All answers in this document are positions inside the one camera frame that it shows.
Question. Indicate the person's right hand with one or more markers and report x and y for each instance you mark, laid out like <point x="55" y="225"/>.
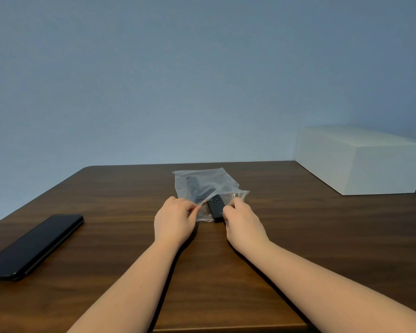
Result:
<point x="244" y="228"/>

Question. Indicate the person's left hand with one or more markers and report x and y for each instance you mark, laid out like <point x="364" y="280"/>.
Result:
<point x="171" y="221"/>

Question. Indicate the person's left thumb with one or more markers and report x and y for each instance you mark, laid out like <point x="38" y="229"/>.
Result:
<point x="194" y="214"/>

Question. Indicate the person's right thumb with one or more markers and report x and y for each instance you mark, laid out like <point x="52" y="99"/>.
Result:
<point x="226" y="215"/>

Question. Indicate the clear plastic bag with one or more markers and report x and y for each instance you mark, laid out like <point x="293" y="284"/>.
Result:
<point x="208" y="187"/>

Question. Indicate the person's left forearm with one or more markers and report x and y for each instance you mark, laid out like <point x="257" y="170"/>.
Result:
<point x="131" y="291"/>

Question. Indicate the person's right forearm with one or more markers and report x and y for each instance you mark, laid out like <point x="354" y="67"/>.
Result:
<point x="332" y="294"/>

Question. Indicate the black remote control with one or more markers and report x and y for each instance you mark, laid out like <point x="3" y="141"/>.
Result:
<point x="211" y="201"/>

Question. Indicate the white box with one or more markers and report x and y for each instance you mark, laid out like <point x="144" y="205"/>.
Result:
<point x="360" y="159"/>

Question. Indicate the black smartphone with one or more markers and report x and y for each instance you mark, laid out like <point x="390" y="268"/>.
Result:
<point x="33" y="247"/>

